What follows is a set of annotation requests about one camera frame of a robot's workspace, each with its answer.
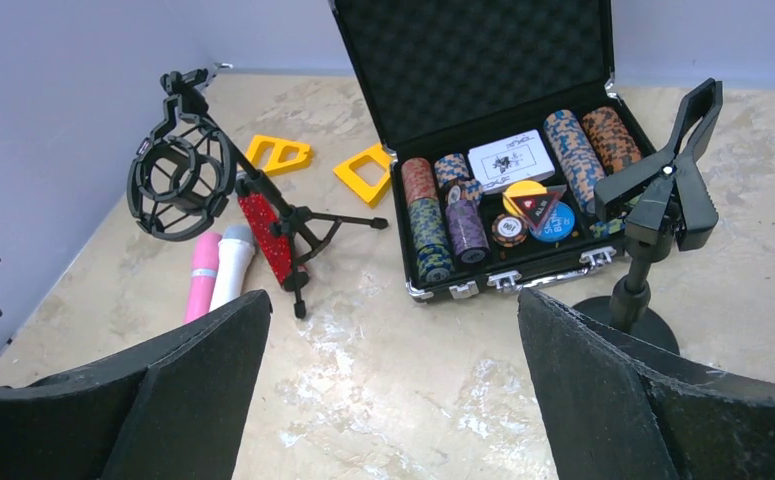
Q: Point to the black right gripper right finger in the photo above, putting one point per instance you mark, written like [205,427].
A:
[616,407]

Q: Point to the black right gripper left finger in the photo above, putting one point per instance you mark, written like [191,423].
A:
[172,407]

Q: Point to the red glitter microphone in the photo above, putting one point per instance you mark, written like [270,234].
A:
[276,249]

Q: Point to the black clip stand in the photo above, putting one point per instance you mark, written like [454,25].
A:
[666,205]

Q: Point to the black tripod shock-mount stand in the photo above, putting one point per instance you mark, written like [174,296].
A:
[187,168]

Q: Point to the pink toy microphone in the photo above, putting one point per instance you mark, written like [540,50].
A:
[204,269]

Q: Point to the white toy microphone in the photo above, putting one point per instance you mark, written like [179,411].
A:
[236,251]

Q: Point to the blue round blind button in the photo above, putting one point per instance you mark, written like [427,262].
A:
[560,224]

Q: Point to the red all-in triangle button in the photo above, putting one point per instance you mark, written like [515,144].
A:
[536,210]

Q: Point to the green poker chip stack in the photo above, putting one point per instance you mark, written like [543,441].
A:
[434,260]

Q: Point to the purple poker chip stack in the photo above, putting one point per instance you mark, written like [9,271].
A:
[467,232]

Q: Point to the yellow dealer button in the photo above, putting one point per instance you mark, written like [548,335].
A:
[512,195]

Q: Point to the blue orange chip stack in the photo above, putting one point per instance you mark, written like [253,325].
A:
[578,160]

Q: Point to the orange black chip stack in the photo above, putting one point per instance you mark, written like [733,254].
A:
[610,139]

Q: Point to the white playing card box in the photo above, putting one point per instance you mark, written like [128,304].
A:
[501,163]

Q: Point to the yellow triangle block left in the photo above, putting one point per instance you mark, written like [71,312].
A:
[277,156]

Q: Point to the yellow triangle block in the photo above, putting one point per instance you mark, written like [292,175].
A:
[367,174]
[277,156]

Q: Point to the yellow triangle block right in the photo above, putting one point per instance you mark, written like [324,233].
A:
[367,174]

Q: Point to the red poker chip stack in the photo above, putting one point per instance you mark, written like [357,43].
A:
[418,180]

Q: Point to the black poker chip case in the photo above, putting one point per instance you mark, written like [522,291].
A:
[442,77]

